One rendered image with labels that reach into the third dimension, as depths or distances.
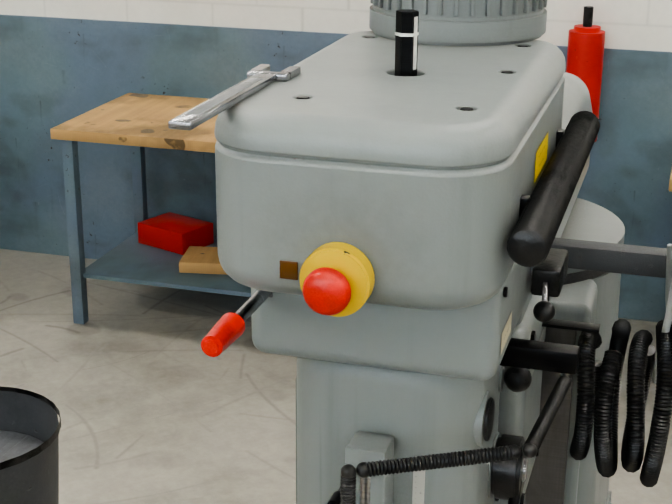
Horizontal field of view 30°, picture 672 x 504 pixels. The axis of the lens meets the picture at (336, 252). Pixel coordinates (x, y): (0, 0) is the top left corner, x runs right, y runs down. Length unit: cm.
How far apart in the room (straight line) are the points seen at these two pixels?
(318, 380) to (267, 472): 311
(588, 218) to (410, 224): 90
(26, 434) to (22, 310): 227
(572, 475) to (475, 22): 68
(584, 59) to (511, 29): 395
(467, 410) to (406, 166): 32
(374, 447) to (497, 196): 31
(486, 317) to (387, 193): 18
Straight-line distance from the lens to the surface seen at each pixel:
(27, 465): 325
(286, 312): 118
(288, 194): 104
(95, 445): 458
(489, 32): 136
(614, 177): 556
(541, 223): 105
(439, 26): 136
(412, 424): 123
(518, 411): 142
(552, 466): 175
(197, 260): 549
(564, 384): 128
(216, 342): 106
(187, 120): 99
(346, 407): 124
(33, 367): 523
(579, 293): 169
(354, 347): 117
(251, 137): 104
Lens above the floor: 212
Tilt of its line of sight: 19 degrees down
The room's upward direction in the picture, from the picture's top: straight up
